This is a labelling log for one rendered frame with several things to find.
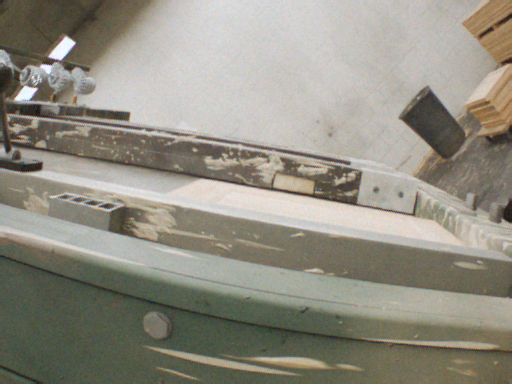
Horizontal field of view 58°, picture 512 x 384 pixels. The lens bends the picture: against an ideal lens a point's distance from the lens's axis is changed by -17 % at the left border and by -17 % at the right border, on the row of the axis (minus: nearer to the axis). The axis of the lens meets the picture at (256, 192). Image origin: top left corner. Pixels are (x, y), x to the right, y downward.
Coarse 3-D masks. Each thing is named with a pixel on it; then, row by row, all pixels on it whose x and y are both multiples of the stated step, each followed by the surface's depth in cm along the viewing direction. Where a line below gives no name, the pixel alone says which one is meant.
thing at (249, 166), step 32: (0, 128) 115; (32, 128) 114; (64, 128) 113; (96, 128) 112; (128, 160) 112; (160, 160) 111; (192, 160) 110; (224, 160) 109; (256, 160) 109; (288, 160) 108; (320, 160) 113; (320, 192) 108; (352, 192) 107; (384, 192) 107; (416, 192) 106
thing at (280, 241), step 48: (0, 192) 52; (48, 192) 51; (96, 192) 50; (144, 192) 53; (192, 240) 50; (240, 240) 49; (288, 240) 49; (336, 240) 48; (384, 240) 48; (432, 288) 48; (480, 288) 47
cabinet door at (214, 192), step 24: (192, 192) 74; (216, 192) 78; (240, 192) 84; (264, 192) 87; (312, 216) 72; (336, 216) 76; (360, 216) 80; (384, 216) 83; (408, 216) 87; (432, 240) 66; (456, 240) 69
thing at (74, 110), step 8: (72, 72) 168; (80, 72) 168; (80, 80) 167; (80, 88) 168; (72, 104) 169; (72, 112) 167; (80, 112) 167; (104, 120) 166; (112, 120) 170; (168, 128) 164; (176, 128) 165; (216, 136) 162; (224, 136) 163; (232, 136) 167; (264, 144) 161; (272, 144) 161; (320, 152) 160; (360, 160) 159
